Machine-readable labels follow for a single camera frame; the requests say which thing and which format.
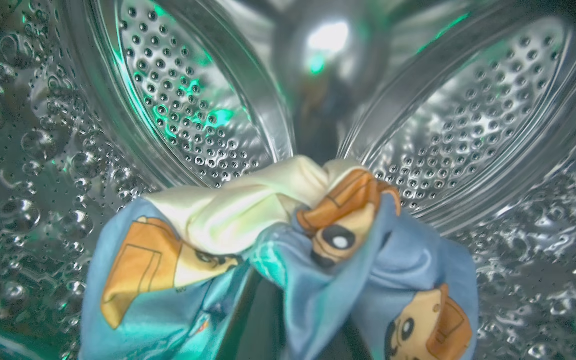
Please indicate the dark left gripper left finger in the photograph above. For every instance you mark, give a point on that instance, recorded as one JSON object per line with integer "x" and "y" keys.
{"x": 258, "y": 325}

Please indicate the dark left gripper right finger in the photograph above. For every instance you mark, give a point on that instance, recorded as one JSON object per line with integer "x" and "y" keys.
{"x": 353, "y": 347}

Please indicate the blue and cream cartoon garment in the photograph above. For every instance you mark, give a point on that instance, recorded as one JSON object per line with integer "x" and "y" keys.
{"x": 228, "y": 215}

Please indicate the perforated steel washer drum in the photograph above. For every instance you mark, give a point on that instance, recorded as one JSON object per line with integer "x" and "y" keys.
{"x": 468, "y": 125}

